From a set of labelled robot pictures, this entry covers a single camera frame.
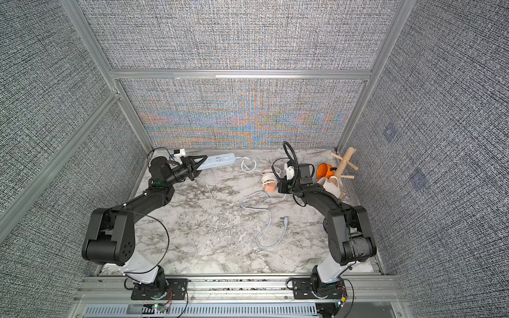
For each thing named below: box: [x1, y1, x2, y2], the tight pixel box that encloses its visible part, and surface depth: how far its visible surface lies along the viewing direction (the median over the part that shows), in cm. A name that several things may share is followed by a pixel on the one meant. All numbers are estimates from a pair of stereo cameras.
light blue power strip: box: [196, 152, 289, 249], surface depth 85 cm
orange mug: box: [316, 162, 335, 180], surface depth 97 cm
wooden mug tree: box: [330, 147, 360, 180], surface depth 85 cm
